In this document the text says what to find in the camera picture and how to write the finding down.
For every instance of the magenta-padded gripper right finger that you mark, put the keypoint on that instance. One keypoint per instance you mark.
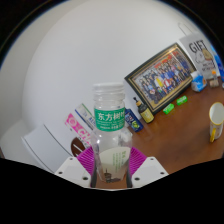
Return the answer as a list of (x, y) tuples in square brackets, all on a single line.
[(150, 170)]

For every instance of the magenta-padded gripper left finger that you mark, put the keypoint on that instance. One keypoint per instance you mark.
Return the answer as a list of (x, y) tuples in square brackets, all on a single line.
[(71, 170)]

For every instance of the clear green-labelled drink bottle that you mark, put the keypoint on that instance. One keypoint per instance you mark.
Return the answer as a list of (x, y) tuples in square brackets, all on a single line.
[(110, 140)]

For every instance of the white refrigerator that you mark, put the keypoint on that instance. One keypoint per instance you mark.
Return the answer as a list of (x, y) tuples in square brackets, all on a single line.
[(45, 148)]

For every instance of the tall pink box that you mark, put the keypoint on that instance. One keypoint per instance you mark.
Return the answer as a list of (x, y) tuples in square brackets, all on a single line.
[(78, 130)]

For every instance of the dark blue pump bottle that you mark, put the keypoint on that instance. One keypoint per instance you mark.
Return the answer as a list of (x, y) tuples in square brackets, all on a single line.
[(135, 121)]

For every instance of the tall white and green box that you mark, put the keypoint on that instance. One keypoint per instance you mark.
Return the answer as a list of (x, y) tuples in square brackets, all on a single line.
[(85, 115)]

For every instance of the dark brown pump bottle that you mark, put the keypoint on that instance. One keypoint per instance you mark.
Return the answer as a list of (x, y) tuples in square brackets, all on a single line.
[(146, 113)]

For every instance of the small green box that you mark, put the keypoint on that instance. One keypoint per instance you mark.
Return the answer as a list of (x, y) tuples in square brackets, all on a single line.
[(182, 100), (168, 108)]

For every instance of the framed group photo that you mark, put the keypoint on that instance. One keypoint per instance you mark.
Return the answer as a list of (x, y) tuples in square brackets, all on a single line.
[(160, 78)]

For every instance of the small snack packet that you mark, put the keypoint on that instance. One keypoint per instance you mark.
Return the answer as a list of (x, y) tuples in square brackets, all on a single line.
[(214, 83)]

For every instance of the blue detergent bottle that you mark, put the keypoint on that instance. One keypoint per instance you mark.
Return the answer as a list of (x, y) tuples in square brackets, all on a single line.
[(220, 65)]

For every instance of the white paper gift bag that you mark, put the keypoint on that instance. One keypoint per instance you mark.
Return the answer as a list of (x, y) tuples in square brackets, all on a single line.
[(199, 50)]

